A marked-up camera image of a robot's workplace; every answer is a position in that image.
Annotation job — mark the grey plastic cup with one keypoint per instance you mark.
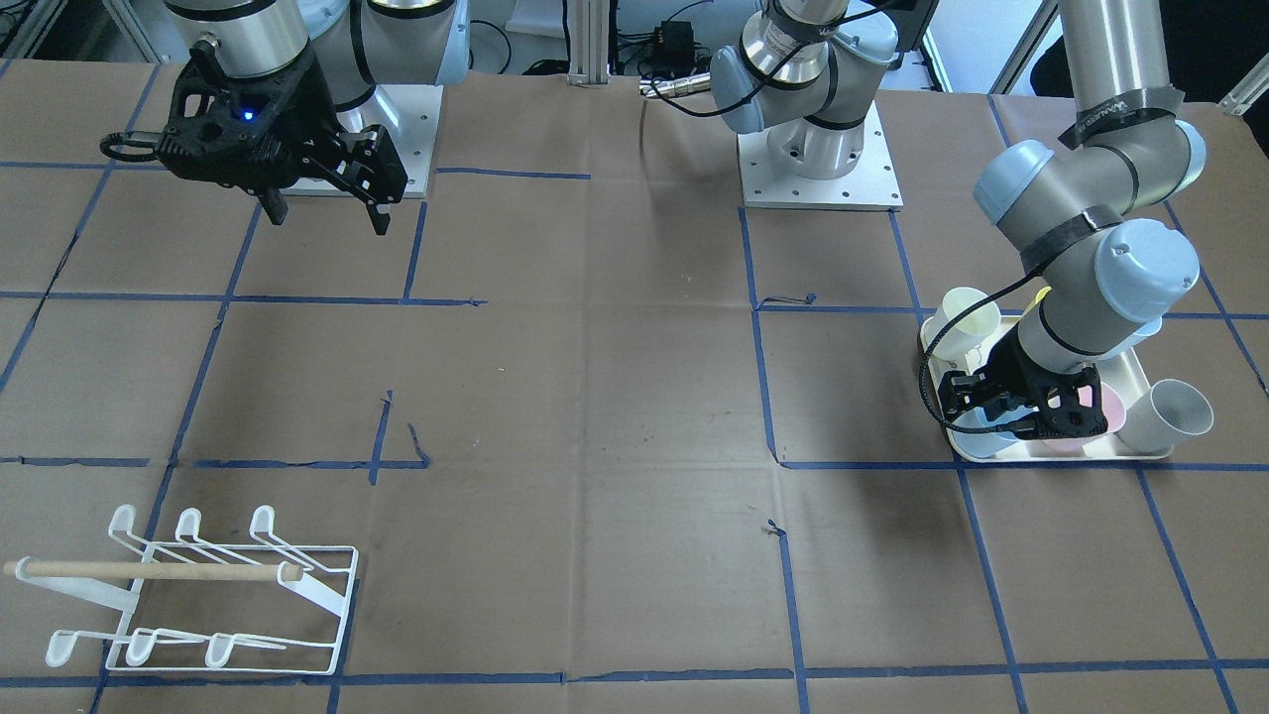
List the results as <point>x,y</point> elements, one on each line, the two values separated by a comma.
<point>1169,413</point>

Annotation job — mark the light blue plastic cup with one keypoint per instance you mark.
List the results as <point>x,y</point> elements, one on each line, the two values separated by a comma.
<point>985,445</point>

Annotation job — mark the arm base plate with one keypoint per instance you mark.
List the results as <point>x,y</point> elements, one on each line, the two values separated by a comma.
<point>381,149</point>
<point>804,166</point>

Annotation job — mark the pale green plastic cup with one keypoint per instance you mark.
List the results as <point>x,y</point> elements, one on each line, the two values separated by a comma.
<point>969,332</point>

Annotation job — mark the yellow plastic cup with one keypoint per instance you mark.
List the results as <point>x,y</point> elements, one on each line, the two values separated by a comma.
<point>1038,298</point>

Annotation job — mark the aluminium frame post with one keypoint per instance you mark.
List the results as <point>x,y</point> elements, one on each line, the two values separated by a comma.
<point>587,38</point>

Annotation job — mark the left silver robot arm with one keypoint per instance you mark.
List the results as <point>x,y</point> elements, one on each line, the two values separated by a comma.
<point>812,69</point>

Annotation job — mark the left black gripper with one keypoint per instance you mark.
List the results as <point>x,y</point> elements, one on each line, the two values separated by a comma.
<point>1008,374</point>

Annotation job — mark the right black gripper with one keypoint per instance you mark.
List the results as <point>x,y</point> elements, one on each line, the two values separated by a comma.
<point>305,117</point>

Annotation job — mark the white wire cup rack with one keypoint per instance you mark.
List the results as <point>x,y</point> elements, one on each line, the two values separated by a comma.
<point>188,604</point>

